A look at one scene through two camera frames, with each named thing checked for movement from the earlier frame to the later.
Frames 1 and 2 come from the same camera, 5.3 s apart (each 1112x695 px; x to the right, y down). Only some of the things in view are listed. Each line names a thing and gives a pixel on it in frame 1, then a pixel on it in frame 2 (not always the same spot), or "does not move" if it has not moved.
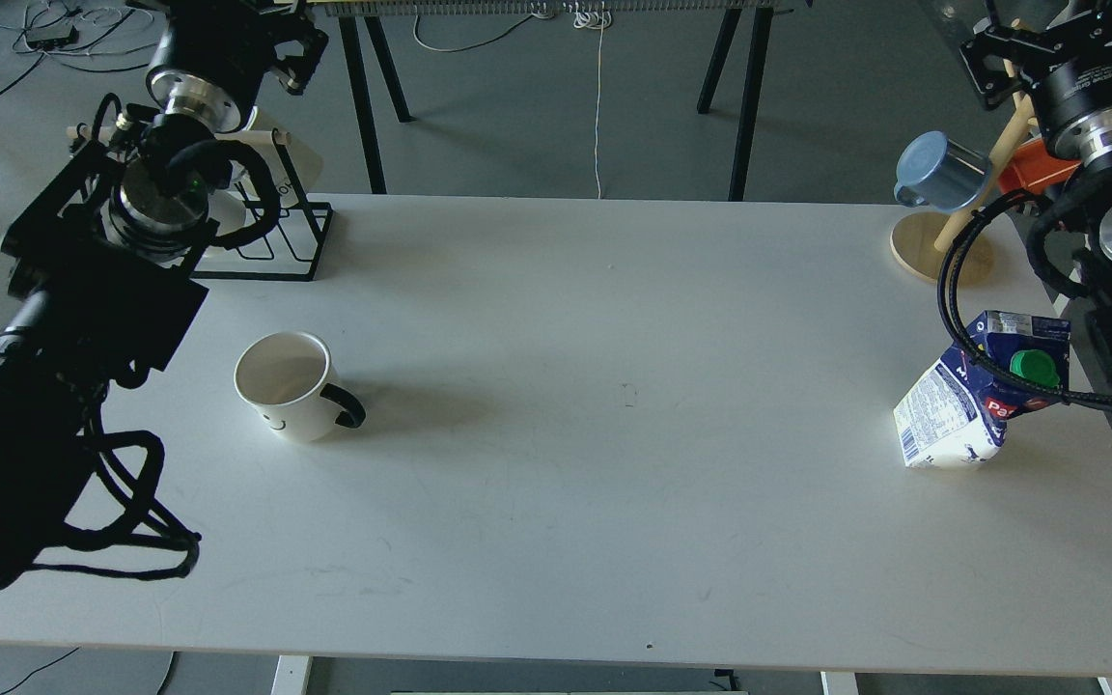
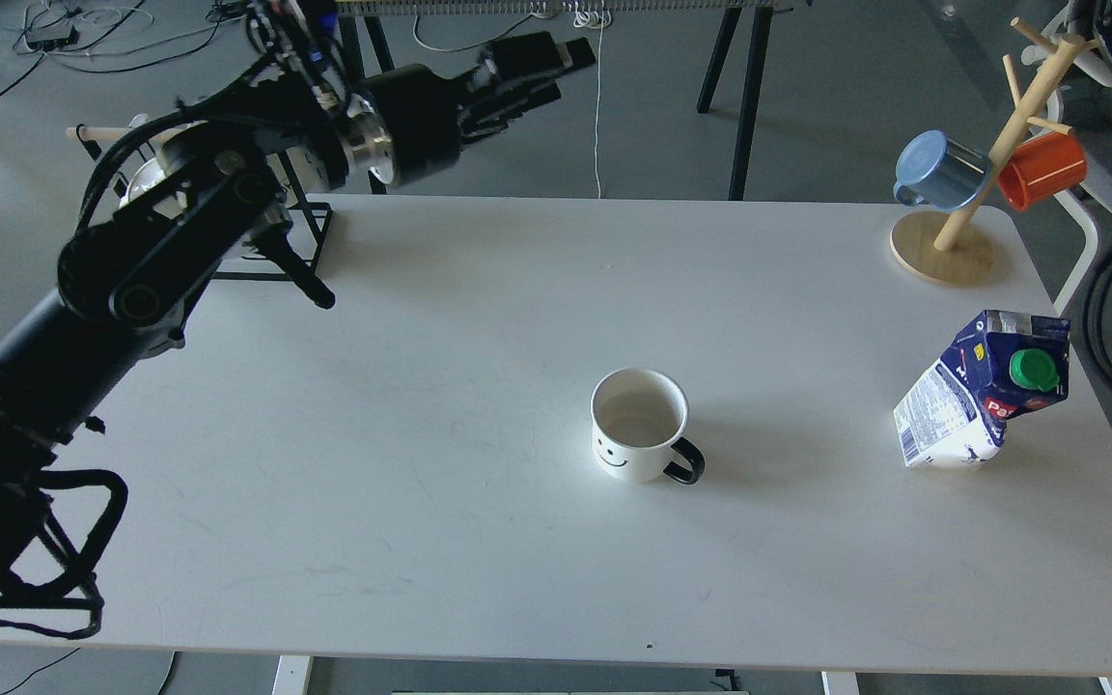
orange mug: x=1033 y=168 does not move
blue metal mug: x=936 y=172 does not move
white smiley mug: x=289 y=376 -> x=638 y=416
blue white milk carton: x=959 y=412 does not move
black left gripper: x=215 y=56 -> x=426 y=118
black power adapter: x=55 y=42 does not move
